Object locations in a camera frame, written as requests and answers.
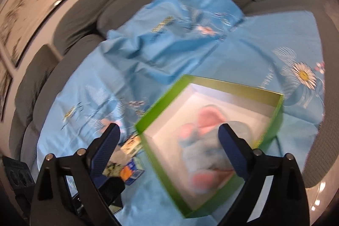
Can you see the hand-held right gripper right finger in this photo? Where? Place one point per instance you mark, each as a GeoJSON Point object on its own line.
{"type": "Point", "coordinates": [233, 151]}

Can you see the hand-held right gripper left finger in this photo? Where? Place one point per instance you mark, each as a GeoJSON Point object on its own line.
{"type": "Point", "coordinates": [106, 151]}

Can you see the blue and pink plush toy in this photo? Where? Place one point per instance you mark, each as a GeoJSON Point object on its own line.
{"type": "Point", "coordinates": [201, 159]}

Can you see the green cardboard box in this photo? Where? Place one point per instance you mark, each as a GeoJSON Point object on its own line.
{"type": "Point", "coordinates": [172, 122]}

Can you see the small yellow packet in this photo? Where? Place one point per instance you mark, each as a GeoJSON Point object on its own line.
{"type": "Point", "coordinates": [131, 146]}

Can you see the blue and orange packet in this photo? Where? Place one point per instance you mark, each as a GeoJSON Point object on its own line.
{"type": "Point", "coordinates": [131, 172]}

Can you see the light blue floral bed sheet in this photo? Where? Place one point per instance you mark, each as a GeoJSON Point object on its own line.
{"type": "Point", "coordinates": [169, 51]}

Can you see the grey sofa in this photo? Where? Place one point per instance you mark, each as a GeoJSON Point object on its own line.
{"type": "Point", "coordinates": [79, 19]}

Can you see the large framed wall picture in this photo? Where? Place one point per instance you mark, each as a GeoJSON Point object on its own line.
{"type": "Point", "coordinates": [34, 1]}

